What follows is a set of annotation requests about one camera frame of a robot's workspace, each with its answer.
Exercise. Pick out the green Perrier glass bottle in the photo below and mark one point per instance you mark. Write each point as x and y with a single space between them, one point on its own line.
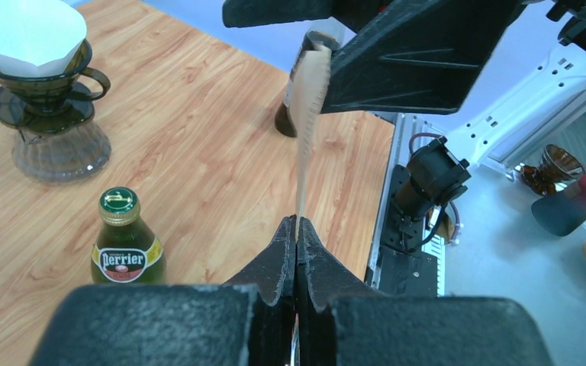
126 251

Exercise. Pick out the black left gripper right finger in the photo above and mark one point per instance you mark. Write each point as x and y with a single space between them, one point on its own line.
343 321

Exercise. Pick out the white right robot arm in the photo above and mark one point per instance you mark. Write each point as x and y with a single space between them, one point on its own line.
450 281

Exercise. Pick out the dark olive coffee dripper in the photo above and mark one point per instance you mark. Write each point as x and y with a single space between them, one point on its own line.
51 104

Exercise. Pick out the cola glass bottle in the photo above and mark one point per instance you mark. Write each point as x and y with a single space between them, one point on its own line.
283 122

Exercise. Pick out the ribbed glass coffee server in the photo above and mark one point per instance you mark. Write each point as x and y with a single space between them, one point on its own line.
64 158

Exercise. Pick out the white paper coffee filter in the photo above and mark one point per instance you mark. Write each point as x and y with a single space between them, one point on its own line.
38 38

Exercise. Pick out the brown paper coffee filter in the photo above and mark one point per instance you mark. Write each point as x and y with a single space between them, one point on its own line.
309 89

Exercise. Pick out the red and black cap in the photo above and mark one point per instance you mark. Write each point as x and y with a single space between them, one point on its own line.
564 211

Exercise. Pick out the amber glass dripper background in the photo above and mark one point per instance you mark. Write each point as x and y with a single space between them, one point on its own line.
556 166

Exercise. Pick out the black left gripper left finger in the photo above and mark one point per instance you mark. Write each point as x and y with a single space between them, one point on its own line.
247 320

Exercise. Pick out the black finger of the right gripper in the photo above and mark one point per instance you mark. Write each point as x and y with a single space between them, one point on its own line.
418 56
251 13

